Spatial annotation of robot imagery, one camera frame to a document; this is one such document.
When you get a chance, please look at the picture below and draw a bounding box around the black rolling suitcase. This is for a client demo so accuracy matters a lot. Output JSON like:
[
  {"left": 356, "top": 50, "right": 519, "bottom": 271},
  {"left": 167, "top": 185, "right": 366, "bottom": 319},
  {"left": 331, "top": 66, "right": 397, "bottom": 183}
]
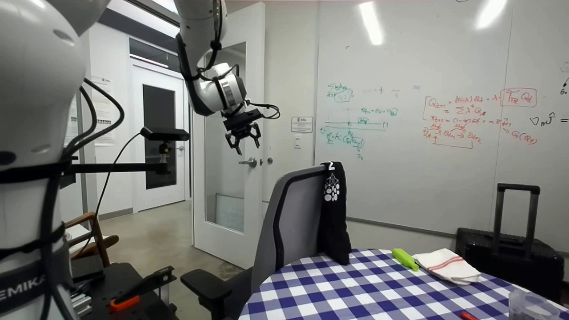
[{"left": 454, "top": 182, "right": 566, "bottom": 304}]

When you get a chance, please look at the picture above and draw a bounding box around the grey mesh office chair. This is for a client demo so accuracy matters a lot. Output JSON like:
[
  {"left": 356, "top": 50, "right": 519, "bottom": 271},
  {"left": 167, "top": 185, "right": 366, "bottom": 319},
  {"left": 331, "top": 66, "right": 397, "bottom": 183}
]
[{"left": 180, "top": 160, "right": 358, "bottom": 320}]

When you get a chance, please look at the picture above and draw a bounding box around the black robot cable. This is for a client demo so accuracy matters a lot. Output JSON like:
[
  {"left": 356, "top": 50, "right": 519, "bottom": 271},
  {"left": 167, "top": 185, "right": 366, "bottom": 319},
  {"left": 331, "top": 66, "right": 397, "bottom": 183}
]
[{"left": 61, "top": 77, "right": 128, "bottom": 159}]

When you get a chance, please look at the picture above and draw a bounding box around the clear plastic cup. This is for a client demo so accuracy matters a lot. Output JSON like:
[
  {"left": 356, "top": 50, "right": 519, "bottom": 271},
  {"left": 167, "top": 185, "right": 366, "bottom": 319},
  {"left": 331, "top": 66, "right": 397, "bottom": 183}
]
[{"left": 507, "top": 287, "right": 562, "bottom": 320}]

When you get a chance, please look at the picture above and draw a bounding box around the blue white checkered tablecloth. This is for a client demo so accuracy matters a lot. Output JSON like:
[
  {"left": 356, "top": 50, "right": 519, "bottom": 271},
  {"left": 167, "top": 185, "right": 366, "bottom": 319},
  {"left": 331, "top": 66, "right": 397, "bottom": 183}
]
[{"left": 238, "top": 247, "right": 569, "bottom": 320}]

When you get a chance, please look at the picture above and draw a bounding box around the black shirt with white print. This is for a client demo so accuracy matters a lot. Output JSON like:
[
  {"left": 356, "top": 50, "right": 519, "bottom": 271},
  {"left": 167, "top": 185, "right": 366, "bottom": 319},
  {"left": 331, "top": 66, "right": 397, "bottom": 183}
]
[{"left": 317, "top": 160, "right": 352, "bottom": 267}]

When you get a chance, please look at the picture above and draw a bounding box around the wooden chair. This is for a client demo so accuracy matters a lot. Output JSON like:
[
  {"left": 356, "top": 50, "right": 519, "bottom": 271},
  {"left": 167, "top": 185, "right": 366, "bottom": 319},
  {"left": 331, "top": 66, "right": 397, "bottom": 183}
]
[{"left": 62, "top": 212, "right": 121, "bottom": 269}]

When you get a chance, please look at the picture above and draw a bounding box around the black camera on stand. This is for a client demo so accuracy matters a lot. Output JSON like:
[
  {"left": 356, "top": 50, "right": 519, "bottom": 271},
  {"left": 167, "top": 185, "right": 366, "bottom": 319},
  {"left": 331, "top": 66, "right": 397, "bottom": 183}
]
[{"left": 59, "top": 125, "right": 192, "bottom": 192}]

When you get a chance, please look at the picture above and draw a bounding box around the white paper wall sign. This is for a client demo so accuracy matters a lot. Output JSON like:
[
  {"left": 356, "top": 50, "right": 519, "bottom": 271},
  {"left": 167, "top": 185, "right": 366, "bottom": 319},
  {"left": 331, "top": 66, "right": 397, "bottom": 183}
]
[{"left": 290, "top": 114, "right": 315, "bottom": 135}]

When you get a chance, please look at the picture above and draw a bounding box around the white towel with red stripe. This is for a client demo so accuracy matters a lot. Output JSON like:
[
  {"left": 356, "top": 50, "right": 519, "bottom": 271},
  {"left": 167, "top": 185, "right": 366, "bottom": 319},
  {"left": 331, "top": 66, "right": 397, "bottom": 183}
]
[{"left": 413, "top": 247, "right": 486, "bottom": 288}]

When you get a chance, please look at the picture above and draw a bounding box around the silver door handle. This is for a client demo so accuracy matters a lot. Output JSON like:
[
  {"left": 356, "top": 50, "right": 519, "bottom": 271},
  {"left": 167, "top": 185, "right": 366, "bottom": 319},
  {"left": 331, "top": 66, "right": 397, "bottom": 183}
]
[{"left": 238, "top": 157, "right": 274, "bottom": 169}]

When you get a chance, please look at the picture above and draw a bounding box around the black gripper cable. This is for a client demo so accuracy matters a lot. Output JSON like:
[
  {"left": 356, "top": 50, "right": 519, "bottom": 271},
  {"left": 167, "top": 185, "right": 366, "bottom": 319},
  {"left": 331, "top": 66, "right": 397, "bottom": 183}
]
[{"left": 251, "top": 102, "right": 283, "bottom": 123}]

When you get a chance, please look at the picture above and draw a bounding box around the green plastic object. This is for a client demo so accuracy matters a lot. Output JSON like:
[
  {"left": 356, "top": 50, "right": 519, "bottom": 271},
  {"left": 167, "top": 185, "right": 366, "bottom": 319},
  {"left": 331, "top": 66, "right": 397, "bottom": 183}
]
[{"left": 390, "top": 247, "right": 422, "bottom": 274}]

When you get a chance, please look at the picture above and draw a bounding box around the black robot cart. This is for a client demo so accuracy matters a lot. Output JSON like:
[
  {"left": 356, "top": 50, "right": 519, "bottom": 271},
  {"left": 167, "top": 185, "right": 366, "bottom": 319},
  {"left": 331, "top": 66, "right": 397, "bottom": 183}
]
[{"left": 70, "top": 263, "right": 180, "bottom": 320}]

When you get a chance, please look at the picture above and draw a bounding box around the white hallway door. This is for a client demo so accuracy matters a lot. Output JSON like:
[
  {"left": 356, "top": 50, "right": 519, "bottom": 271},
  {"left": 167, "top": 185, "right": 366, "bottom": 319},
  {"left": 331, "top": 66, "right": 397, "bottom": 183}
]
[{"left": 130, "top": 59, "right": 190, "bottom": 212}]

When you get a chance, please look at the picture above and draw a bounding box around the white door with glass pane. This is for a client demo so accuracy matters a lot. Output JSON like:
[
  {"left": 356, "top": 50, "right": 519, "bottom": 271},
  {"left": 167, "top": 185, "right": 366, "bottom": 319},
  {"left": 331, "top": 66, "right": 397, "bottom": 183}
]
[{"left": 192, "top": 2, "right": 269, "bottom": 271}]

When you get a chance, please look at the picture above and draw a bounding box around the orange handled clamp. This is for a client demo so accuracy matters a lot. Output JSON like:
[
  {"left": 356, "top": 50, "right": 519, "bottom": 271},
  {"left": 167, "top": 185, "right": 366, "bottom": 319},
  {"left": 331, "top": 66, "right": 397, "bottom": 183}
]
[{"left": 107, "top": 265, "right": 178, "bottom": 315}]

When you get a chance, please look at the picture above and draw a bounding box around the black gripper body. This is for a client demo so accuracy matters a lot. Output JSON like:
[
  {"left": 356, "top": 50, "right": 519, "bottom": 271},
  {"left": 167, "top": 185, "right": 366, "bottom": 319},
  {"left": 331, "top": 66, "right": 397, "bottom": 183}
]
[{"left": 221, "top": 105, "right": 263, "bottom": 143}]

